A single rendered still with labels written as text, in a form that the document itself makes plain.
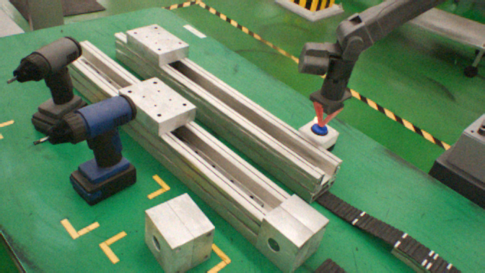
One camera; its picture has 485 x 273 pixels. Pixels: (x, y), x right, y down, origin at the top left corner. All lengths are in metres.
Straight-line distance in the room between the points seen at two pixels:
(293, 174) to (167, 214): 0.34
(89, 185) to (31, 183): 0.15
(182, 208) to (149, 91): 0.36
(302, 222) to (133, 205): 0.37
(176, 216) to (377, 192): 0.53
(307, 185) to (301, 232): 0.19
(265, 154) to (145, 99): 0.32
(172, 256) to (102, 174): 0.25
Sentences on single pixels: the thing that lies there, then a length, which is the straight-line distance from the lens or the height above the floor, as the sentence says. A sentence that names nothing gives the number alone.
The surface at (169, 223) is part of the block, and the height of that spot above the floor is 0.87.
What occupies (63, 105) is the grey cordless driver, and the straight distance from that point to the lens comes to 1.13.
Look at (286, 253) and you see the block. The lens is 0.84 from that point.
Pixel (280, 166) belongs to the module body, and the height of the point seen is 0.82.
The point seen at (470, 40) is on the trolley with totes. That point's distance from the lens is 3.85.
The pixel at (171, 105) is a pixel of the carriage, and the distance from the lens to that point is 1.02.
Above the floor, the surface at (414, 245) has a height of 0.82.
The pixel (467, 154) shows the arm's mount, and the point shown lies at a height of 0.83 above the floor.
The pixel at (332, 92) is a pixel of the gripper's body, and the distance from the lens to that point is 1.05.
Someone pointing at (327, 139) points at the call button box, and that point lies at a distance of 1.12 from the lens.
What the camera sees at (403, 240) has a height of 0.81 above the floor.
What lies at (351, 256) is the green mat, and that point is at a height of 0.78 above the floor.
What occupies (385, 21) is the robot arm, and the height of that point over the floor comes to 1.16.
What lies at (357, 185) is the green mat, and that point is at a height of 0.78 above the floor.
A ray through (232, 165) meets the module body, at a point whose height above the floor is 0.85.
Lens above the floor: 1.49
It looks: 39 degrees down
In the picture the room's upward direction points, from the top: 11 degrees clockwise
